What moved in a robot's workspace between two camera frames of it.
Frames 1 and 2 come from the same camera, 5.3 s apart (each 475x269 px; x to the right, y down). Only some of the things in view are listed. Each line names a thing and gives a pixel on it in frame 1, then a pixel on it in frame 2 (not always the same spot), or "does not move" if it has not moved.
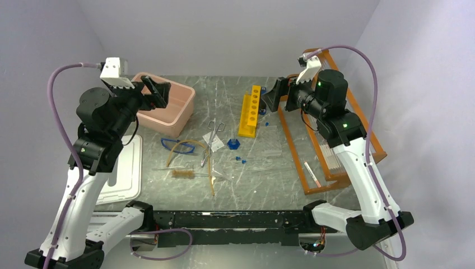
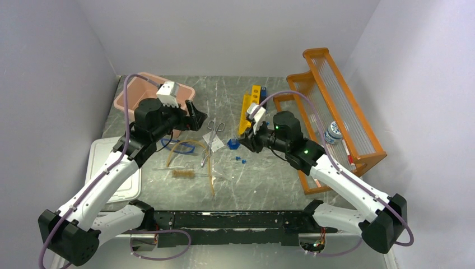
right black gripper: (281, 87) -> (252, 144)
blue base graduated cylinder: (233, 143) does not move
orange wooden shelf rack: (327, 137) does not move
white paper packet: (216, 144) does not move
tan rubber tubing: (208, 156) does not move
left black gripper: (159, 92) -> (194, 121)
